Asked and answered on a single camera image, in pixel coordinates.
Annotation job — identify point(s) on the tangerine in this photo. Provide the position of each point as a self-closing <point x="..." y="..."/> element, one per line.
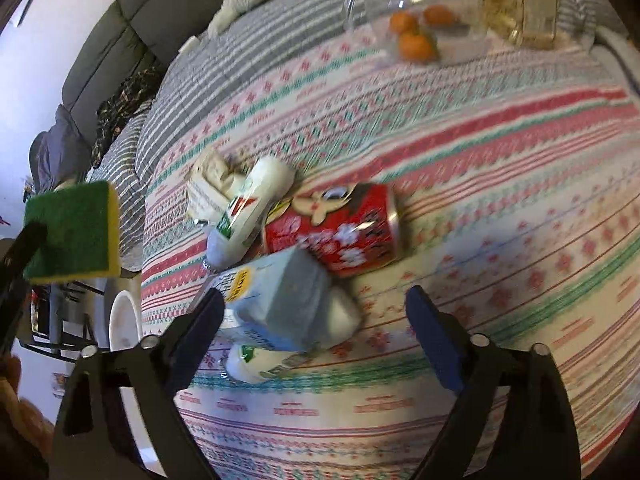
<point x="438" y="15"/>
<point x="417" y="48"/>
<point x="403" y="22"/>

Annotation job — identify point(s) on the grey striped quilt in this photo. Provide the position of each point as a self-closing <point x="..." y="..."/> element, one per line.
<point x="240" y="60"/>

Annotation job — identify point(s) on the glass jar with cork lid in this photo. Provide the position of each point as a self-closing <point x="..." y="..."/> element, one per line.
<point x="443" y="32"/>

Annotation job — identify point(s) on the white charger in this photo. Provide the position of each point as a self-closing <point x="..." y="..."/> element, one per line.
<point x="189" y="45"/>

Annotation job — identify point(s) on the light blue milk carton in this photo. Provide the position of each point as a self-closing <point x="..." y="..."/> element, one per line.
<point x="285" y="301"/>

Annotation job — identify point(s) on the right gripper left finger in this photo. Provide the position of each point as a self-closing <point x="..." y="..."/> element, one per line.
<point x="93" y="438"/>

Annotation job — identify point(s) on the red milk can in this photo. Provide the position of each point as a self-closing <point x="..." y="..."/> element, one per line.
<point x="351" y="228"/>

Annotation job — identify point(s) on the white trash bin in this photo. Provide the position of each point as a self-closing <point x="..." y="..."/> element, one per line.
<point x="124" y="325"/>

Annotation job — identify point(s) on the purple jacket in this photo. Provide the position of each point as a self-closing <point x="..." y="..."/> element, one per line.
<point x="59" y="154"/>

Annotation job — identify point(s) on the white yogurt bottle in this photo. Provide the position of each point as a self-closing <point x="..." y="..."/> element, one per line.
<point x="254" y="365"/>
<point x="266" y="183"/>

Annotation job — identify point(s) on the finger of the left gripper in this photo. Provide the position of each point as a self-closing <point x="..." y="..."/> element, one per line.
<point x="14" y="287"/>

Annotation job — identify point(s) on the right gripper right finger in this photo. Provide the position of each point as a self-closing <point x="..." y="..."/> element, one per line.
<point x="537" y="438"/>

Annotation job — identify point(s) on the white printed snack bag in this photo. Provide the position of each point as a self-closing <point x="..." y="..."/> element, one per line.
<point x="210" y="187"/>

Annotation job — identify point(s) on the patterned tablecloth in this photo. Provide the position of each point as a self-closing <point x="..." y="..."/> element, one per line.
<point x="568" y="276"/>

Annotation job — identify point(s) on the grey sofa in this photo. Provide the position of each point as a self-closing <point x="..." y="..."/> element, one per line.
<point x="132" y="35"/>

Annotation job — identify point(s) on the dark plaid shirt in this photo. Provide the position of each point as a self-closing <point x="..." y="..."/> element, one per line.
<point x="114" y="113"/>

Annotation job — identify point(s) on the green yellow sponge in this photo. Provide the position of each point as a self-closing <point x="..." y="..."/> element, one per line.
<point x="82" y="241"/>

